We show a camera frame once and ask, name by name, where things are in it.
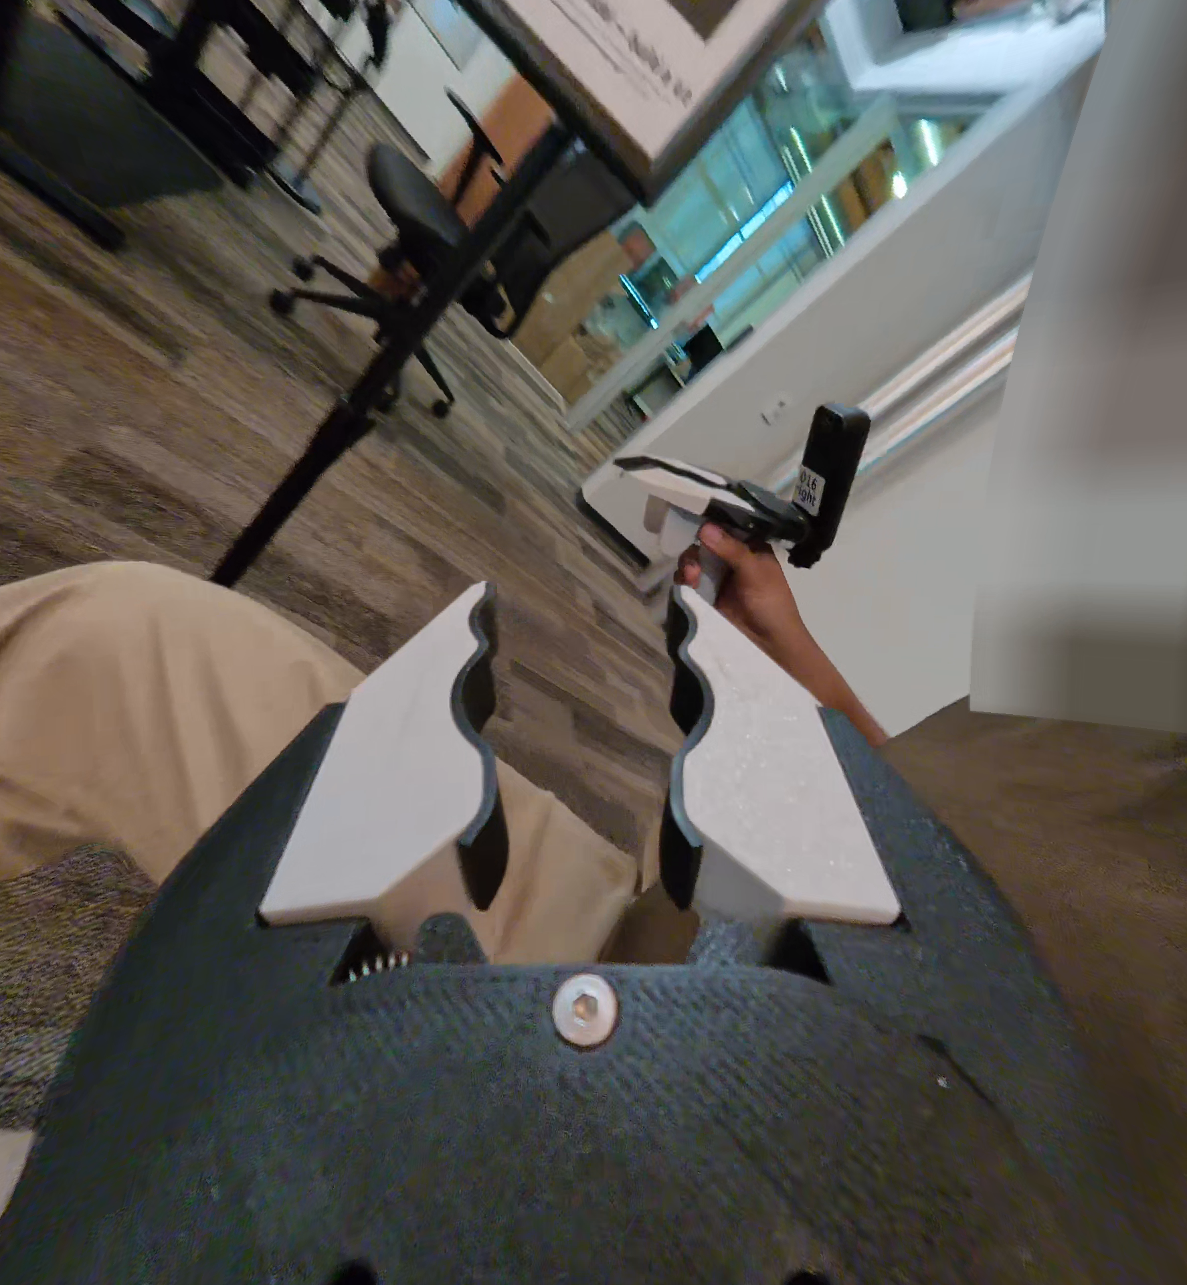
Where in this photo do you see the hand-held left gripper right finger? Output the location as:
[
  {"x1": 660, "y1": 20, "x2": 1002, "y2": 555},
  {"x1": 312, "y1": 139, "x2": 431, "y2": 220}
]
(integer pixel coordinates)
[{"x1": 657, "y1": 584, "x2": 903, "y2": 955}]

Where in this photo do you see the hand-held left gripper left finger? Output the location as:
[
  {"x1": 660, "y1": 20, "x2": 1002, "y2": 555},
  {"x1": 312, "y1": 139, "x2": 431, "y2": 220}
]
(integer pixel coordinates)
[{"x1": 258, "y1": 580, "x2": 511, "y2": 949}]

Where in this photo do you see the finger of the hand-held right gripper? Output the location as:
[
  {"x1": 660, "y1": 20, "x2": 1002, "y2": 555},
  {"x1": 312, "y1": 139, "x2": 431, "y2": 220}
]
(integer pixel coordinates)
[
  {"x1": 615, "y1": 455, "x2": 747, "y2": 503},
  {"x1": 643, "y1": 497, "x2": 706, "y2": 555}
]

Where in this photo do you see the person's right forearm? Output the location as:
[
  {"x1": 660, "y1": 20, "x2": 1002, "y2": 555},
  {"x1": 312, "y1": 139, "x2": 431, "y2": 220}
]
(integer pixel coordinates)
[{"x1": 766, "y1": 617, "x2": 892, "y2": 746}]

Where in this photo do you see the dark desk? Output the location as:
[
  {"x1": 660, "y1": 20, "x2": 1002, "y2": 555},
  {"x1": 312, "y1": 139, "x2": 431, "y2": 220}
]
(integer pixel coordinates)
[{"x1": 0, "y1": 0, "x2": 326, "y2": 252}]

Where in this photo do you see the person's right hand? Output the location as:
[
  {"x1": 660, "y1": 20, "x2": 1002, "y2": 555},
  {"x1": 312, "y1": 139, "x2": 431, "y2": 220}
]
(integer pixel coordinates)
[{"x1": 679, "y1": 525, "x2": 809, "y2": 646}]

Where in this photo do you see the metal handrail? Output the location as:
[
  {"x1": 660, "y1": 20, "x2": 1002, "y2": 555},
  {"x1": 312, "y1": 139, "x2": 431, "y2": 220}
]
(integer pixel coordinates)
[{"x1": 773, "y1": 275, "x2": 1034, "y2": 495}]

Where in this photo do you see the stack of cardboard boxes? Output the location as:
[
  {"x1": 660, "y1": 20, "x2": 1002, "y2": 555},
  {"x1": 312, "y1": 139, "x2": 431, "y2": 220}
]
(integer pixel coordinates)
[{"x1": 512, "y1": 231, "x2": 641, "y2": 405}]

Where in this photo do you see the black office chair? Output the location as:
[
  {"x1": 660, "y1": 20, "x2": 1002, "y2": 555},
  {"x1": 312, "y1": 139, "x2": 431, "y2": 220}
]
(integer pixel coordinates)
[{"x1": 270, "y1": 89, "x2": 520, "y2": 421}]

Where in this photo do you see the black-legged table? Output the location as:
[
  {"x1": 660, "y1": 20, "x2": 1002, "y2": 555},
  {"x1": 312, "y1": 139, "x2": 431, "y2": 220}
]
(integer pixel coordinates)
[{"x1": 211, "y1": 0, "x2": 828, "y2": 590}]

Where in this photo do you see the grey woven seat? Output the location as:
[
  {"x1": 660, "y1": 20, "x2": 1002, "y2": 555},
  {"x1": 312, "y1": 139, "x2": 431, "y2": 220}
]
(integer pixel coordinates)
[{"x1": 0, "y1": 841, "x2": 158, "y2": 1140}]

